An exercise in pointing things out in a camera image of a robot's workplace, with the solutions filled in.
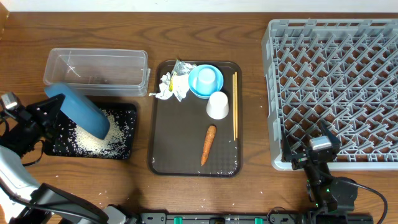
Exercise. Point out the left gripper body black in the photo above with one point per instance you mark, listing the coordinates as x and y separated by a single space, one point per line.
25 136

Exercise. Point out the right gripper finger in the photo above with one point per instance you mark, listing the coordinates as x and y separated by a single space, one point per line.
286 150
335 142

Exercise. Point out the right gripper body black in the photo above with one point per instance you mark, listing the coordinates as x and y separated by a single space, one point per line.
301 160

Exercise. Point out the large blue plate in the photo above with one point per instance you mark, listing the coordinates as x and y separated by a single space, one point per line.
80 109

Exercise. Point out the orange carrot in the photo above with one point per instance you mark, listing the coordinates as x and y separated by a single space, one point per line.
209 138

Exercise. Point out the white pink cup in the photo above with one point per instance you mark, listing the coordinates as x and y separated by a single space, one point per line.
218 106

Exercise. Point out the small light blue bowl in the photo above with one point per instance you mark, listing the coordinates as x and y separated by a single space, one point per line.
192 79

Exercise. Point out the light blue cup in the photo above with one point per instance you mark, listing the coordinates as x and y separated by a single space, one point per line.
206 81

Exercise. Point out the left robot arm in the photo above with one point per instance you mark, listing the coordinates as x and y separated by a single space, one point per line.
23 199

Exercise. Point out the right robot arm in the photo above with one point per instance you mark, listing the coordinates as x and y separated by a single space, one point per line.
334 197

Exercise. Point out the black waste tray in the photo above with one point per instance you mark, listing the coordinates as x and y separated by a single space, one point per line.
124 113

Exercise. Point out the grey dishwasher rack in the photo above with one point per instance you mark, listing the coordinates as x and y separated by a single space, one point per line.
341 72

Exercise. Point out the clear plastic bin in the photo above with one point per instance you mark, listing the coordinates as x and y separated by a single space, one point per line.
99 72

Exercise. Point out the pile of white rice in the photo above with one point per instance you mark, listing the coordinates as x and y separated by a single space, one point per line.
87 143

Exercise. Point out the dark brown serving tray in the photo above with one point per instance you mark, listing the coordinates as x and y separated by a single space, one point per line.
178 131

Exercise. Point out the crumpled white paper napkin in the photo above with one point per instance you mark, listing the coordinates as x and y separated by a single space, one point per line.
172 85

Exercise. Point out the crumpled silver foil wrapper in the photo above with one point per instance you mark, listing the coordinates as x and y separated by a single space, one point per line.
182 68

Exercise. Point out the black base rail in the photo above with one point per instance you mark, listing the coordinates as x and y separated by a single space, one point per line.
274 217

